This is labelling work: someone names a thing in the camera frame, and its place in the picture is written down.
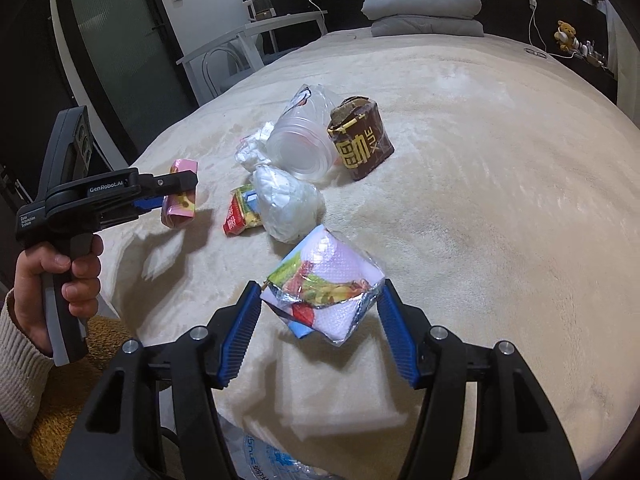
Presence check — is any clear plastic bag blue print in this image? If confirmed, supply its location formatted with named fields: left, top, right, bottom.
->
left=220, top=420, right=341, bottom=480

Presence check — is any red snack wrapper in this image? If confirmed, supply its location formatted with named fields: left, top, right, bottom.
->
left=222, top=184, right=264, bottom=237

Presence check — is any small desk appliance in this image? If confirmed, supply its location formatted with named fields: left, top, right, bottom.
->
left=242, top=0, right=276, bottom=22

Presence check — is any cluster of small bottles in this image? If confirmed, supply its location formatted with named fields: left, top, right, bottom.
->
left=572, top=40, right=616, bottom=78

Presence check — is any frosted glass door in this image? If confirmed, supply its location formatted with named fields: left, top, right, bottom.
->
left=30, top=0, right=201, bottom=168

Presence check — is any person's left forearm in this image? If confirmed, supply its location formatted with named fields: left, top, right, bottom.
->
left=0, top=287, right=56, bottom=441

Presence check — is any mustard fuzzy cloth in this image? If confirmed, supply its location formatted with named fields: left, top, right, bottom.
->
left=30, top=315, right=166, bottom=480

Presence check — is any clear plastic cup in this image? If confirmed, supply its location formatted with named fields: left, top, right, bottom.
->
left=265, top=84, right=343, bottom=186

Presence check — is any knotted white plastic bag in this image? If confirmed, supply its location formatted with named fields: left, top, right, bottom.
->
left=251, top=164, right=326, bottom=244

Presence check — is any black cabinet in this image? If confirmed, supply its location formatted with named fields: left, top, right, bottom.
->
left=0, top=5, right=131, bottom=281

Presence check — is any clear chair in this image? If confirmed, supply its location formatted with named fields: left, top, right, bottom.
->
left=202, top=47, right=251, bottom=98

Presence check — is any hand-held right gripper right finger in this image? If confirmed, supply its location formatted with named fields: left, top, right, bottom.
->
left=376, top=280, right=583, bottom=480

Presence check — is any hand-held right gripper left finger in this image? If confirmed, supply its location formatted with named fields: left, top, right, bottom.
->
left=52, top=281, right=263, bottom=480

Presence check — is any grey pillow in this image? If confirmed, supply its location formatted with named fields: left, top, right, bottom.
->
left=371, top=17, right=486, bottom=38

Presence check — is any white charger cable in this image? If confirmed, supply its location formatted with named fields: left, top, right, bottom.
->
left=528, top=0, right=566, bottom=58

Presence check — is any brown paper carton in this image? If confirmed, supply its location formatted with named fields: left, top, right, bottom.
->
left=326, top=95, right=396, bottom=182

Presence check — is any white desk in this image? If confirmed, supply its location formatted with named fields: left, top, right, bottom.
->
left=176, top=10, right=328, bottom=106

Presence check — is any brown teddy bear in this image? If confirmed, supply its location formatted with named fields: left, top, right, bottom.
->
left=553, top=20, right=581, bottom=52

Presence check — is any pink drink carton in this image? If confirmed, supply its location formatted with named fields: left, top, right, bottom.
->
left=160, top=158, right=199, bottom=230

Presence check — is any person's left hand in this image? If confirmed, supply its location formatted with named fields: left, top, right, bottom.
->
left=14, top=234, right=104, bottom=356

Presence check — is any folded grey duvet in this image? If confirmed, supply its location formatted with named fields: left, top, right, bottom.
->
left=361, top=0, right=482, bottom=22

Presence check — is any printed tissue packet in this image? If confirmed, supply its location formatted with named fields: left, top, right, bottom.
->
left=260, top=224, right=386, bottom=347

